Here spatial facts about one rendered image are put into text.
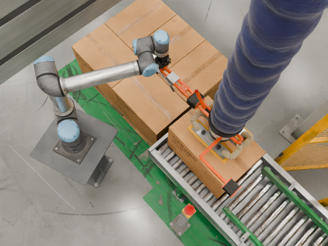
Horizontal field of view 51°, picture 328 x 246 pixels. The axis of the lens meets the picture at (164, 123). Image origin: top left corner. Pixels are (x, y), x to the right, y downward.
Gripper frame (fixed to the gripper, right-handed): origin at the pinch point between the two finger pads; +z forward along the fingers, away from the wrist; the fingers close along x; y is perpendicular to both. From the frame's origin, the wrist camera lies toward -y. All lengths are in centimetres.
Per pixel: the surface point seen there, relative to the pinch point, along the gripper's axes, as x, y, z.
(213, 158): -10, 67, 31
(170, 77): -0.6, 11.6, -0.9
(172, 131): -17.4, 32.4, 30.7
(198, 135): -12, 51, 12
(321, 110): 96, 96, 59
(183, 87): 1.0, 22.8, -0.5
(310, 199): 34, 138, 67
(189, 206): -47, 80, 21
